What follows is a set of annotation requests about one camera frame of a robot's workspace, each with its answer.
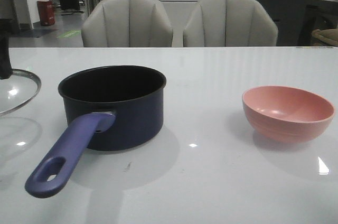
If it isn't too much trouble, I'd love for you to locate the pink bowl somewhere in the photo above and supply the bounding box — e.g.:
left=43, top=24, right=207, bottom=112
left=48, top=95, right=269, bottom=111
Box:
left=242, top=86, right=335, bottom=143

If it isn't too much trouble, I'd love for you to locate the glass lid blue knob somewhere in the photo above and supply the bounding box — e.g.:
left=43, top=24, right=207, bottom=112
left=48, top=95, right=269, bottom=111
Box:
left=1, top=69, right=42, bottom=116

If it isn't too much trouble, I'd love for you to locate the dark blue saucepan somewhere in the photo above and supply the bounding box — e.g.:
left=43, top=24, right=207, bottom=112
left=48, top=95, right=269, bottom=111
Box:
left=25, top=65, right=166, bottom=198

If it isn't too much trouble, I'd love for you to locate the left grey chair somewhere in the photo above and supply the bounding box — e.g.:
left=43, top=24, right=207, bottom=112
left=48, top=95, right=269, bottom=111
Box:
left=81, top=0, right=173, bottom=48

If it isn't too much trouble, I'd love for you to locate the grey chair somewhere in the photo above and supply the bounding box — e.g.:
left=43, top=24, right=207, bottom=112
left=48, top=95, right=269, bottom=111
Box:
left=183, top=0, right=278, bottom=47
left=81, top=0, right=173, bottom=48

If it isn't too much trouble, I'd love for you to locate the right grey chair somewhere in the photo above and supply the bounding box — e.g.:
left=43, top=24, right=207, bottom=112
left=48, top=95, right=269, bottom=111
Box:
left=183, top=0, right=278, bottom=47

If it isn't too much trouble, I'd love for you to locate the red trash bin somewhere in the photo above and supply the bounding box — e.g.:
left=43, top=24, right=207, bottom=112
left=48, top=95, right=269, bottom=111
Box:
left=37, top=0, right=55, bottom=26

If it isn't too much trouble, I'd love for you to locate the dark side table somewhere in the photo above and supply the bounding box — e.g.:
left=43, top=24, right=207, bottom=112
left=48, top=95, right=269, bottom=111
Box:
left=298, top=0, right=337, bottom=46

